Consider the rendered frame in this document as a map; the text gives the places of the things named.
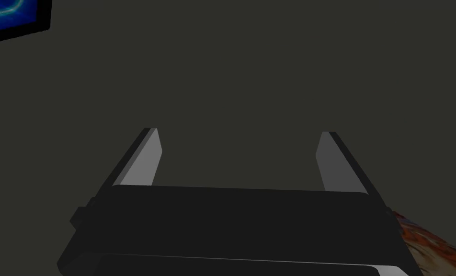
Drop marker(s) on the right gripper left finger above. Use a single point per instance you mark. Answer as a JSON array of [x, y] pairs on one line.
[[143, 163]]

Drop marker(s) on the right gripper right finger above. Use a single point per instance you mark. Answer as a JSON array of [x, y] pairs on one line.
[[339, 165]]

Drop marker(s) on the orange patterned rug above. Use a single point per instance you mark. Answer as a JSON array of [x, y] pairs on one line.
[[435, 245]]

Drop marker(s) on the blue picture in black frame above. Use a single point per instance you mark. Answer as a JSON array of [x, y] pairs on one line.
[[9, 17]]

